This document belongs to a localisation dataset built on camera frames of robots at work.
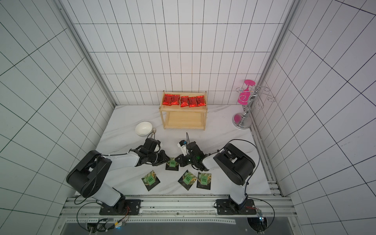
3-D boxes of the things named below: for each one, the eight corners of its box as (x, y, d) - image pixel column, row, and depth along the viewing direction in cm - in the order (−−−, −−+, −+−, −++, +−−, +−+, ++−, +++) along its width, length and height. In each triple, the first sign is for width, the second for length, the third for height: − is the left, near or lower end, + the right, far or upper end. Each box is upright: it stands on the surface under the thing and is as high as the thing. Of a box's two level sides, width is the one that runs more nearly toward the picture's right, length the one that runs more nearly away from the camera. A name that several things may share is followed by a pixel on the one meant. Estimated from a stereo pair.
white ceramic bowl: (135, 137, 101) (133, 133, 98) (139, 125, 108) (137, 121, 105) (151, 137, 101) (149, 134, 98) (153, 125, 108) (152, 121, 105)
